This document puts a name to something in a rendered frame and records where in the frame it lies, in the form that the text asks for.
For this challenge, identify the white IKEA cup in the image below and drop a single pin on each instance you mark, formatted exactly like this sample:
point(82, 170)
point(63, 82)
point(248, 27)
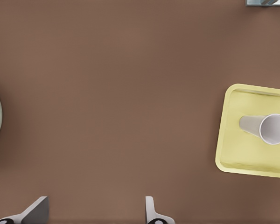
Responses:
point(268, 129)

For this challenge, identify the silver frame post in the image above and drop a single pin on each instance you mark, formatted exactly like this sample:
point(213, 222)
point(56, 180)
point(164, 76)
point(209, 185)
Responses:
point(263, 2)

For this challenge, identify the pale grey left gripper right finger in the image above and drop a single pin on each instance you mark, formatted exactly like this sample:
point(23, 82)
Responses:
point(151, 210)

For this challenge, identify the yellow rectangular tray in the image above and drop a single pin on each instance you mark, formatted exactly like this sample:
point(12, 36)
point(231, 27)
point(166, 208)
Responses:
point(235, 154)

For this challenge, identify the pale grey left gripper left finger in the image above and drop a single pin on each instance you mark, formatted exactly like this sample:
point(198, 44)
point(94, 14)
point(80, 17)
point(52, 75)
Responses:
point(35, 211)

